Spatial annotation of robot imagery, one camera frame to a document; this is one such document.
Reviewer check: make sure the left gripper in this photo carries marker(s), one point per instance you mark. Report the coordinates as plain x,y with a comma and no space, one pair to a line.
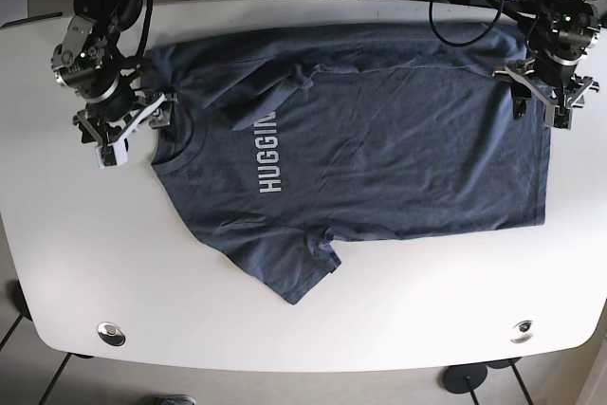
548,89

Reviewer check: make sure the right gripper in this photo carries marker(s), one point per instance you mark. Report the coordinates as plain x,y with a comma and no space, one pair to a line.
104,123

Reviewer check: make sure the navy heather printed T-shirt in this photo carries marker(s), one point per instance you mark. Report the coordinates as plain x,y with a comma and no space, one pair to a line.
284,141

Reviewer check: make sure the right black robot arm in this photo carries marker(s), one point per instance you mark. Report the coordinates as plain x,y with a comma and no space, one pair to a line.
100,56

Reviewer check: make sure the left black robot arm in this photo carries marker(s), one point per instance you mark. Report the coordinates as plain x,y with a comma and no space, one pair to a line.
557,35

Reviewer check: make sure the black table leg left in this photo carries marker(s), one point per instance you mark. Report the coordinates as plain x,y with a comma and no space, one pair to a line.
18,301

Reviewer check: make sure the left silver table grommet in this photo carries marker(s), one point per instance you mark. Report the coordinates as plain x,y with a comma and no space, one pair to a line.
111,334

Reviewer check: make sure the silver table grommet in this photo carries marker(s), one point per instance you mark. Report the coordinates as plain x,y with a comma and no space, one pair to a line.
111,334
522,332

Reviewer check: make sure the right silver table grommet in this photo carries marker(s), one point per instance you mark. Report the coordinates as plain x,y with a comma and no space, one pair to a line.
522,332

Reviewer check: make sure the grey shoe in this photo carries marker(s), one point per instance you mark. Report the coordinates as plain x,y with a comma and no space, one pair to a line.
169,400

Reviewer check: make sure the black round stand base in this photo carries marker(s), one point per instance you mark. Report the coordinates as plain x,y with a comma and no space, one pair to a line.
465,378

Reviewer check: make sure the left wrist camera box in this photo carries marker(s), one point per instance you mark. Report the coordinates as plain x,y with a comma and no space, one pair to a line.
558,117

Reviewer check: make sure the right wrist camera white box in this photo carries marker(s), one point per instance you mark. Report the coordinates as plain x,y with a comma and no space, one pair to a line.
113,154

